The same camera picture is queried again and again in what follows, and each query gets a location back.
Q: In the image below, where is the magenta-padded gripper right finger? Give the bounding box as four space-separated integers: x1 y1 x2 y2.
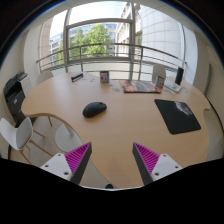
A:
132 142 184 186

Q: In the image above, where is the green tree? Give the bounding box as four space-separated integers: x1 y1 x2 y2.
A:
54 23 114 64

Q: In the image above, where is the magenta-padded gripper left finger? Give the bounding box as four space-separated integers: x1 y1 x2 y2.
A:
39 142 93 185

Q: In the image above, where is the black computer mouse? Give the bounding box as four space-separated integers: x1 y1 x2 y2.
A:
82 101 108 118

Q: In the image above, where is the black mouse pad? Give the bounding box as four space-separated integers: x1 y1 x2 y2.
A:
153 98 202 135

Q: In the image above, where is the black printer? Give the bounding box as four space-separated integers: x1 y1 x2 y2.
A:
3 71 29 126

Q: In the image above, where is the white chair with wooden legs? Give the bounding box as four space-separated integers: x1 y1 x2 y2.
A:
0 116 54 164

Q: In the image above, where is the red and black magazine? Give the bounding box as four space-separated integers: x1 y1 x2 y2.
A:
119 79 162 94

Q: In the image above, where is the white printed can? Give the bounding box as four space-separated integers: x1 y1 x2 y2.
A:
99 70 110 84

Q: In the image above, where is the metal railing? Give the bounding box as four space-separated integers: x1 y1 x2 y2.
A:
35 43 188 81

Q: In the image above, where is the black cylinder speaker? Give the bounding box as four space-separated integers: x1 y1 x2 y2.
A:
174 66 185 86

